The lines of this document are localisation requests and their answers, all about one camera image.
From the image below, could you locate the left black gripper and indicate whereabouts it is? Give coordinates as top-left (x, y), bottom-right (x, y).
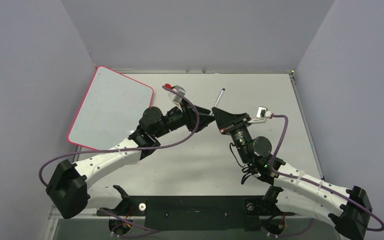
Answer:
top-left (153, 98), bottom-right (215, 139)

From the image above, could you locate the blue whiteboard marker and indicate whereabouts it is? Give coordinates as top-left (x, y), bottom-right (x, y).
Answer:
top-left (213, 88), bottom-right (226, 108)

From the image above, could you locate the pink-framed whiteboard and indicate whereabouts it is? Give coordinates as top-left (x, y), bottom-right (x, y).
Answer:
top-left (67, 66), bottom-right (154, 150)

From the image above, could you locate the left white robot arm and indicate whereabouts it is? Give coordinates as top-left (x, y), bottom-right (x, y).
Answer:
top-left (46, 100), bottom-right (215, 219)

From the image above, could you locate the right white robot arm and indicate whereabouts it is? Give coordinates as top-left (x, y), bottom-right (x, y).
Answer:
top-left (212, 107), bottom-right (373, 240)

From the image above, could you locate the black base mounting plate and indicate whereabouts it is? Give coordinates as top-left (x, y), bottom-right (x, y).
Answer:
top-left (97, 195), bottom-right (283, 231)

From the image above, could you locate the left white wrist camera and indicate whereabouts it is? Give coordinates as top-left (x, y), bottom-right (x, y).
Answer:
top-left (164, 83), bottom-right (186, 109)

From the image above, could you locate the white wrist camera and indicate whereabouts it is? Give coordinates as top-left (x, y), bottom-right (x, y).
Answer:
top-left (248, 106), bottom-right (274, 125)
top-left (164, 83), bottom-right (186, 109)

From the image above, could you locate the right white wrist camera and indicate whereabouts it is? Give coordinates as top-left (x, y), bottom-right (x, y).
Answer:
top-left (248, 106), bottom-right (274, 125)

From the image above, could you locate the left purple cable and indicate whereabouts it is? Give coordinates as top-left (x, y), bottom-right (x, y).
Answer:
top-left (38, 85), bottom-right (201, 239)

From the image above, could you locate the aluminium front rail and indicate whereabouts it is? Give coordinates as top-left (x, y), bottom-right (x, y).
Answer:
top-left (51, 191), bottom-right (347, 219)

